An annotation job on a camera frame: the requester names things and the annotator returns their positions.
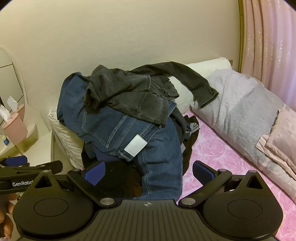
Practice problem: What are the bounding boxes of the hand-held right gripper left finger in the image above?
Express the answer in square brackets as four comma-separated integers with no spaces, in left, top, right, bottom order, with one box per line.
[30,161,117,207]

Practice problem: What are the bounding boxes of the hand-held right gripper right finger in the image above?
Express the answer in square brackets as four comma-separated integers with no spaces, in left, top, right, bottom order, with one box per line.
[178,160,266,208]

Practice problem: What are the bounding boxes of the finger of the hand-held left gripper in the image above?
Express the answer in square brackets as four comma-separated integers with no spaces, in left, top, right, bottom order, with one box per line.
[0,156,30,168]
[0,161,64,178]

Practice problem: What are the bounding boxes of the dark grey jeans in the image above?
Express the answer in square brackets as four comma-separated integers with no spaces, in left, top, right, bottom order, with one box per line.
[84,65,181,128]

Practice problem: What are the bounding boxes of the person's left hand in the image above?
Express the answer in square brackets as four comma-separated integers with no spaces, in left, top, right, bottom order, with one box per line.
[0,193,21,239]

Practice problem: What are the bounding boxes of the white dressing table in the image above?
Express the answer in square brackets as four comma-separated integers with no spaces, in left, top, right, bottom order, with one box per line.
[0,108,55,168]

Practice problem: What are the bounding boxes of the pink floral bed sheet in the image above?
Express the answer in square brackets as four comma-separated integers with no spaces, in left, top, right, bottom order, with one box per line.
[178,108,296,241]

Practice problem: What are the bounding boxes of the black cloth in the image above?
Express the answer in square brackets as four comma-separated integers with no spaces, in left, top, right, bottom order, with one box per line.
[81,111,200,200]

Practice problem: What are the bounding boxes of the pink tissue holder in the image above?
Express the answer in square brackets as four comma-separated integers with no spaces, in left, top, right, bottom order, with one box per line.
[0,104,28,144]

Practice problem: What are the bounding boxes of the blue jeans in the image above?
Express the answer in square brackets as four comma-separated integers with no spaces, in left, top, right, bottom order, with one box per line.
[57,72,185,201]

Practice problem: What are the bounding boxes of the white ribbed pillow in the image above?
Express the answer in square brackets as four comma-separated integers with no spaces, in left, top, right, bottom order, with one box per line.
[47,110,86,169]

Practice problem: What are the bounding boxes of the striped grey cloth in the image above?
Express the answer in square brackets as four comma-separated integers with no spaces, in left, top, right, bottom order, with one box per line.
[185,122,200,140]

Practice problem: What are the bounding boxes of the grey duvet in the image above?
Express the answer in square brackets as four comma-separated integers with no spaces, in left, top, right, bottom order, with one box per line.
[190,68,296,202]

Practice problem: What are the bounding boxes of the oval white-framed mirror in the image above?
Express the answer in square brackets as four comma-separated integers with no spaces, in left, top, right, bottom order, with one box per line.
[0,46,30,139]

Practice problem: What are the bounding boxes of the pink pillow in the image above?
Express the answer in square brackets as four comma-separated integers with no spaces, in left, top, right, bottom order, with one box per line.
[255,104,296,183]

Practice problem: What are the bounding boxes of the plain white pillow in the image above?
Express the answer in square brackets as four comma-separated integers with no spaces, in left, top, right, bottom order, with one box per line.
[168,57,233,114]

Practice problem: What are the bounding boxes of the pink curtain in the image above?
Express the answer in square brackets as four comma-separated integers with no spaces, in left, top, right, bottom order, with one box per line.
[238,0,296,112]

